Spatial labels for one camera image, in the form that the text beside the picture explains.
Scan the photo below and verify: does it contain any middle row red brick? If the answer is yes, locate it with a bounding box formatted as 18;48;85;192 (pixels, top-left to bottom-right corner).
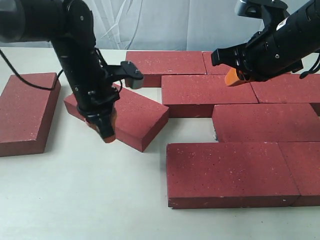
212;103;320;143

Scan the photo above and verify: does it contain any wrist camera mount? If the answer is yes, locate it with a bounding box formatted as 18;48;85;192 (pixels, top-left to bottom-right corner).
104;61;144;90
234;0;290;29

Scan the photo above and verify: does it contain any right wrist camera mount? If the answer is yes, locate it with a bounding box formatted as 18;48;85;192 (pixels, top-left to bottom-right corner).
234;0;290;29

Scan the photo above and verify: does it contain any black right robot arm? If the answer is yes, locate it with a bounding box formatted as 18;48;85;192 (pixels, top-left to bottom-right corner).
211;0;320;87

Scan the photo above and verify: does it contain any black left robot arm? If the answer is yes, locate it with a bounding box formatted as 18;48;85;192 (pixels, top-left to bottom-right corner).
0;0;124;143

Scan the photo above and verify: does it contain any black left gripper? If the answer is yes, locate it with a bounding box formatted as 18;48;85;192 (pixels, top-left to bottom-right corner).
67;49;120;144

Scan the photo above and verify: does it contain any white backdrop curtain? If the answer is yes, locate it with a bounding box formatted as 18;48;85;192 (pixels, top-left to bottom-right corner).
0;0;320;53

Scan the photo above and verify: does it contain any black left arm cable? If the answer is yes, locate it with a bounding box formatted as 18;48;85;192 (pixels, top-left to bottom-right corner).
0;48;63;91

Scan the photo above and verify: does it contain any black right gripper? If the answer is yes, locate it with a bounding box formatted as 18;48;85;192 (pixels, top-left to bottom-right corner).
222;14;320;87

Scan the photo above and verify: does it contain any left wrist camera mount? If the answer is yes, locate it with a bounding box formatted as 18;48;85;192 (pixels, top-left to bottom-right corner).
104;61;144;90

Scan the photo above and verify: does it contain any right second row brick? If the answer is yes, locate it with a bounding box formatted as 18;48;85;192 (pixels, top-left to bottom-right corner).
251;74;320;104

